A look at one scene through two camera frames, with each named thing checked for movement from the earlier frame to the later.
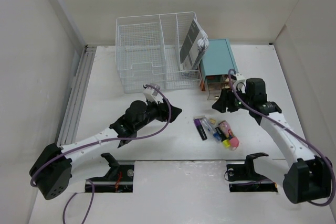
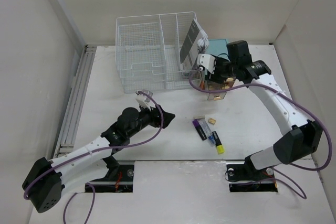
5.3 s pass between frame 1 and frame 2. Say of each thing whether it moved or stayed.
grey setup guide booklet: stayed
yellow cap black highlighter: moved
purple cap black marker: stayed
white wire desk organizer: stayed
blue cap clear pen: moved
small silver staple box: stayed
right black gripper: moved
